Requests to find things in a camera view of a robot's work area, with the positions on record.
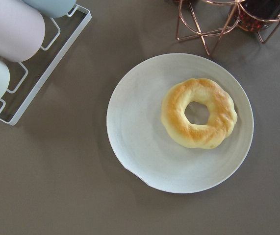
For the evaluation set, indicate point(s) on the pink cup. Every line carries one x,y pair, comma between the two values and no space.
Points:
22,30

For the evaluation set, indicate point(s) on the dark drink bottle in rack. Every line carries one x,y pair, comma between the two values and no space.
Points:
256,11

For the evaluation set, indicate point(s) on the blue cup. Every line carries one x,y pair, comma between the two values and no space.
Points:
52,8

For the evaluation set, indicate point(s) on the white wire cup rack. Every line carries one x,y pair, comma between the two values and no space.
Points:
28,77

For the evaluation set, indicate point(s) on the copper wire bottle rack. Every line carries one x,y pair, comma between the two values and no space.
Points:
189,28

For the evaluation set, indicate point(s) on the yellow glazed donut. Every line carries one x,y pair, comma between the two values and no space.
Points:
198,113

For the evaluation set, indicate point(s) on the white round plate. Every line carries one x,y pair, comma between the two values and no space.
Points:
141,142

